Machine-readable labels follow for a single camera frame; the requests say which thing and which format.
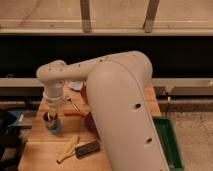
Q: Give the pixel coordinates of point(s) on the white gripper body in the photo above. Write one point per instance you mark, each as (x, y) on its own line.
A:
(53, 95)

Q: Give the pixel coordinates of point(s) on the small metal cup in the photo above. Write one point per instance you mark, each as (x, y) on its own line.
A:
(48, 117)

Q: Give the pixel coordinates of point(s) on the blue cup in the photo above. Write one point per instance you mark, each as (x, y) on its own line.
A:
(54, 127)

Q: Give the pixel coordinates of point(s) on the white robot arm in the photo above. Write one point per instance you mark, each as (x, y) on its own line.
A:
(115, 87)

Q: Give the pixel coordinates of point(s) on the small red object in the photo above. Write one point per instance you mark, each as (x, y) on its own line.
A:
(74, 113)

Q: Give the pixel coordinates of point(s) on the white crumpled cloth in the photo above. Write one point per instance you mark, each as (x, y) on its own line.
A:
(75, 85)

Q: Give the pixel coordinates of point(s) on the orange bowl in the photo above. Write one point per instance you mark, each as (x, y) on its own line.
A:
(84, 94)

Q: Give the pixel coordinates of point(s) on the purple bowl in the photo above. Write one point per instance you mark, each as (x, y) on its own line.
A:
(90, 124)

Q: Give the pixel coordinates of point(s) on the yellow banana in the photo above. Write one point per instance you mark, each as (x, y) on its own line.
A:
(68, 148)

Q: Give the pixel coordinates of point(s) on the black sponge block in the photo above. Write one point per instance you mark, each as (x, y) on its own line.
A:
(87, 149)

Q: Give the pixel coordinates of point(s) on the black chair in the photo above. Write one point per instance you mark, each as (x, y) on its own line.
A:
(9, 138)

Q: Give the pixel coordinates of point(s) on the green plastic tray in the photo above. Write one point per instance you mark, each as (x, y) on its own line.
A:
(169, 143)

